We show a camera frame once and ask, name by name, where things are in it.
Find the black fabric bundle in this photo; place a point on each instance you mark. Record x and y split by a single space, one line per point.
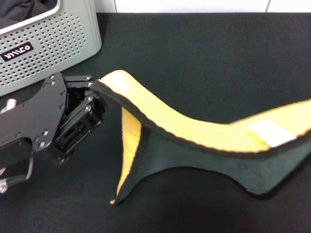
19 8

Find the silver metal elbow fitting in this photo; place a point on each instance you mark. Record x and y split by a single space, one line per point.
8 105

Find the black tablecloth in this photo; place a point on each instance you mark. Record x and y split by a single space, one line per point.
194 60

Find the grey perforated storage box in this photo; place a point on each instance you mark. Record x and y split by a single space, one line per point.
48 36

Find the grey yellow black-edged towel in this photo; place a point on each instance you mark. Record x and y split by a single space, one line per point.
194 131

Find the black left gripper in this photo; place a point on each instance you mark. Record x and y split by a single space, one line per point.
36 116

